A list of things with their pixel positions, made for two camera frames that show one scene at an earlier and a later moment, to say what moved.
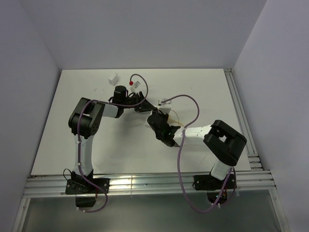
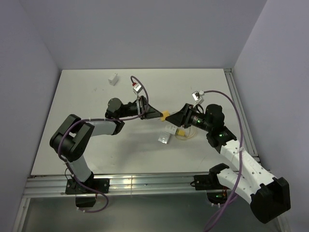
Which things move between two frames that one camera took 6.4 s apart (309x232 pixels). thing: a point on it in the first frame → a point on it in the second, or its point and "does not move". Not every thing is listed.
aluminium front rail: (148, 183) does not move
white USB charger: (113, 79) does not move
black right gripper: (161, 114) → (183, 117)
